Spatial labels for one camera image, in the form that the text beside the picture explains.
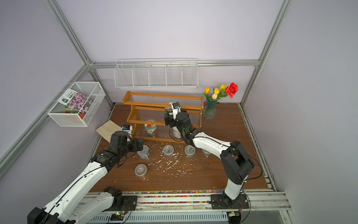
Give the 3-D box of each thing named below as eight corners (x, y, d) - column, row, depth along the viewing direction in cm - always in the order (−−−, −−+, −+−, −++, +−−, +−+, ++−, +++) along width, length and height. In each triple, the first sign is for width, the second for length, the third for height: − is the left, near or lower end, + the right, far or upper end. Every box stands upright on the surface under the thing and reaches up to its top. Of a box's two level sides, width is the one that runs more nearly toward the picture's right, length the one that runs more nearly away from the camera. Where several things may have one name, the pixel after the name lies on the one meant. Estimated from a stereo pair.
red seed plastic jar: (136, 177, 84) (133, 174, 79) (138, 167, 88) (135, 164, 83) (147, 177, 84) (145, 174, 79) (149, 167, 88) (147, 164, 83)
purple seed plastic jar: (163, 157, 92) (162, 153, 88) (164, 149, 96) (163, 144, 91) (173, 157, 92) (172, 153, 88) (173, 149, 96) (173, 144, 91)
